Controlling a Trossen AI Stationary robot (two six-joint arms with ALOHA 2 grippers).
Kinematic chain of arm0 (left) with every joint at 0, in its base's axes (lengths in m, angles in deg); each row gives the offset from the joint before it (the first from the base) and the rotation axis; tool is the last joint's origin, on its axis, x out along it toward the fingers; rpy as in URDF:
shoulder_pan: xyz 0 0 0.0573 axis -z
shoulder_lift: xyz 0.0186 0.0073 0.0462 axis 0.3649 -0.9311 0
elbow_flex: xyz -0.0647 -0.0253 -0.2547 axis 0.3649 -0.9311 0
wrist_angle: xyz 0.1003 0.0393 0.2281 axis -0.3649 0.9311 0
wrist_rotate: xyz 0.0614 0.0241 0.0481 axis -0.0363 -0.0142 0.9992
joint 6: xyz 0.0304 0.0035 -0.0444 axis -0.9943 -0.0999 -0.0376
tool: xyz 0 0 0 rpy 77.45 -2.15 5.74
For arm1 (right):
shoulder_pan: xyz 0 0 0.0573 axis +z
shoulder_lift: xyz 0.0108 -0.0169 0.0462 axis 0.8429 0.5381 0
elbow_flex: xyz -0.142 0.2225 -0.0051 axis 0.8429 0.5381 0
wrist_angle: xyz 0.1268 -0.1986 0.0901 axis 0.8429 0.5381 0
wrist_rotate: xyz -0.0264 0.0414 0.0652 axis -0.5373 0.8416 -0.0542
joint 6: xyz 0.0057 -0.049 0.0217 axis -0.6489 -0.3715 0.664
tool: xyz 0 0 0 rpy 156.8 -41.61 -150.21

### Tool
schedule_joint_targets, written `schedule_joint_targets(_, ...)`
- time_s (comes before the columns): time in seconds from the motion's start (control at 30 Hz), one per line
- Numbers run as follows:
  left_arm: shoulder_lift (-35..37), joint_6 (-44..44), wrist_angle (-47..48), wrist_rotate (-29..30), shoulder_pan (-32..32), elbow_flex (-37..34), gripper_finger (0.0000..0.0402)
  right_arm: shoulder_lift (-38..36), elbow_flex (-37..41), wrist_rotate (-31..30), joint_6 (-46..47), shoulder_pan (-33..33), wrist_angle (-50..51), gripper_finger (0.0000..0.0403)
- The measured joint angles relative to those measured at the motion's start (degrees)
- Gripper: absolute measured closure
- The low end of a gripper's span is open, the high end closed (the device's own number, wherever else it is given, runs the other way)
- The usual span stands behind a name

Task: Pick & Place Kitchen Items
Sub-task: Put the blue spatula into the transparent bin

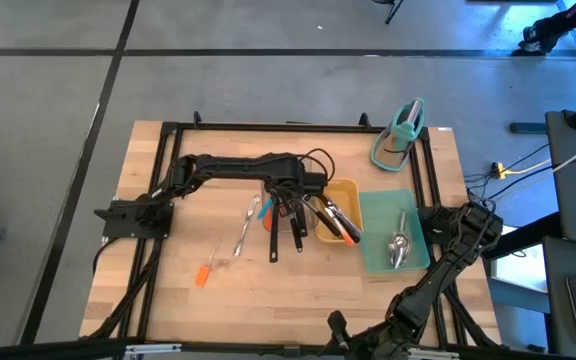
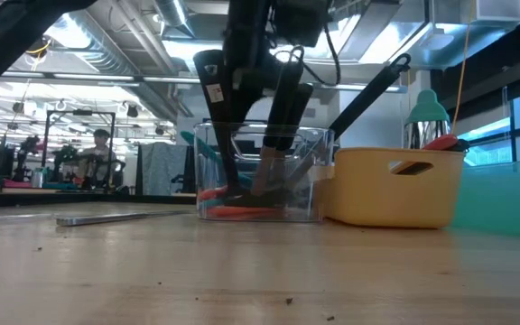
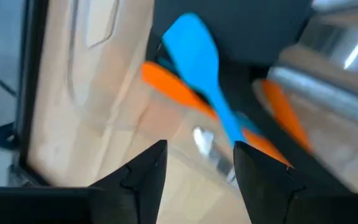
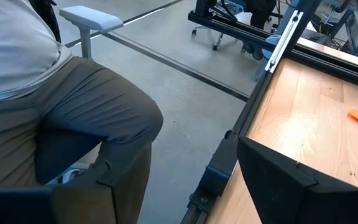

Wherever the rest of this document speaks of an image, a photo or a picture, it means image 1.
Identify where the clear plastic container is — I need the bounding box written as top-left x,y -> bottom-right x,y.
259,158 -> 320,235

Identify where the teal-capped steel bottle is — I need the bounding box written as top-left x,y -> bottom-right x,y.
389,99 -> 425,154

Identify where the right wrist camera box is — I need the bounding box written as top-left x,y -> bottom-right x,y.
327,309 -> 351,351

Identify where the orange spatula with pale handle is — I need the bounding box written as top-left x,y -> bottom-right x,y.
330,207 -> 358,248

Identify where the metal fork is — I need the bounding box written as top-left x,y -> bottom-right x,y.
231,193 -> 262,258

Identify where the yellow plastic bin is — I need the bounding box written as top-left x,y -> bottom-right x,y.
314,178 -> 365,246

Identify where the yellow cable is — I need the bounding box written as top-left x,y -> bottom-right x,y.
505,158 -> 553,176

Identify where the black cable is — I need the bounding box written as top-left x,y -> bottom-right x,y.
467,166 -> 555,201
464,143 -> 552,184

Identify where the orange spatula with clear handle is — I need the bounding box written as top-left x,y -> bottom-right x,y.
194,239 -> 223,289

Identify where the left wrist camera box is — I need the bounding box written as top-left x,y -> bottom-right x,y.
303,172 -> 329,197

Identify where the teal-rimmed clear container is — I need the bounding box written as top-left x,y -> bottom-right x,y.
368,97 -> 426,174

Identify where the teal translucent tray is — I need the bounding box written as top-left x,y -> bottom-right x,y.
357,188 -> 432,275

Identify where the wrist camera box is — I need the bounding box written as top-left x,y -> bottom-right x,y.
303,172 -> 329,197
327,309 -> 351,351

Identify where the silver metal scoop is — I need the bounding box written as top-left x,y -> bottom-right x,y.
387,209 -> 412,270

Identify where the person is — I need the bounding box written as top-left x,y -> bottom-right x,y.
517,0 -> 576,55

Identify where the dark flat bar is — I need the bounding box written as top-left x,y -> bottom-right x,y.
509,121 -> 549,135

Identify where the steel-shafted black slotted turner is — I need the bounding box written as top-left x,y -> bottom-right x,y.
287,199 -> 305,254

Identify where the black tripod leg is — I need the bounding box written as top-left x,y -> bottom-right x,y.
371,0 -> 407,25

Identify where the black aluminium table frame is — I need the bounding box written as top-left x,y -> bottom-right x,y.
0,110 -> 507,360

